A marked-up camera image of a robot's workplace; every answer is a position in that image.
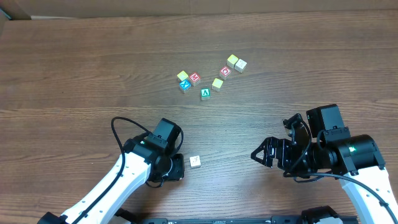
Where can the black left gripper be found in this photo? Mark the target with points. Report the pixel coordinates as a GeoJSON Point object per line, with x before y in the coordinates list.
{"type": "Point", "coordinates": [178, 167]}

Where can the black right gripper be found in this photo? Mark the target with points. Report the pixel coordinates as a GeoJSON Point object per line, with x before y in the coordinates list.
{"type": "Point", "coordinates": [278, 152]}

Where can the violin drawing wooden block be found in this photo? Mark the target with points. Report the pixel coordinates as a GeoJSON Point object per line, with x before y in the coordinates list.
{"type": "Point", "coordinates": [195, 161]}

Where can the green letter wooden block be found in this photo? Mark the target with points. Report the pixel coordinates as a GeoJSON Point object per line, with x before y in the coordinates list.
{"type": "Point", "coordinates": [205, 94]}

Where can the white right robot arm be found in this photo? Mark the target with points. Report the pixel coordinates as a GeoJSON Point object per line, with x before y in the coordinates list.
{"type": "Point", "coordinates": [320, 146]}

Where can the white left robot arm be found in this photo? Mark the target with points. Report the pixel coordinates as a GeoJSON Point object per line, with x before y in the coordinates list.
{"type": "Point", "coordinates": [141, 162]}

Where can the yellow wooden block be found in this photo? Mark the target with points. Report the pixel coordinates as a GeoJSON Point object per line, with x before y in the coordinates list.
{"type": "Point", "coordinates": [232, 60]}
{"type": "Point", "coordinates": [181, 76]}
{"type": "Point", "coordinates": [217, 84]}

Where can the blue letter X block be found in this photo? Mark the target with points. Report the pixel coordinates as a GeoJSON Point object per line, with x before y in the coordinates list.
{"type": "Point", "coordinates": [185, 86]}

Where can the plain white wooden block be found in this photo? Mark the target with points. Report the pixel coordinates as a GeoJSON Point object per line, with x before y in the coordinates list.
{"type": "Point", "coordinates": [240, 65]}

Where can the red circle wooden block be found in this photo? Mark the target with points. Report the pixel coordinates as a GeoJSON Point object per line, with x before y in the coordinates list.
{"type": "Point", "coordinates": [225, 72]}

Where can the yellow top wooden block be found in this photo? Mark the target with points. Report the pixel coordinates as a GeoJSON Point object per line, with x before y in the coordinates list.
{"type": "Point", "coordinates": [232, 60]}

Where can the yellow left wooden block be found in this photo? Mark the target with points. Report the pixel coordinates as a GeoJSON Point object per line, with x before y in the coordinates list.
{"type": "Point", "coordinates": [181, 76]}

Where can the red letter M block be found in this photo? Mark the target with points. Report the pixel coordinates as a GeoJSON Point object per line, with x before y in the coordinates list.
{"type": "Point", "coordinates": [194, 78]}

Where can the black aluminium rail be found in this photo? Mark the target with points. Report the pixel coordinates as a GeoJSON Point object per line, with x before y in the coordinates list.
{"type": "Point", "coordinates": [290, 219]}

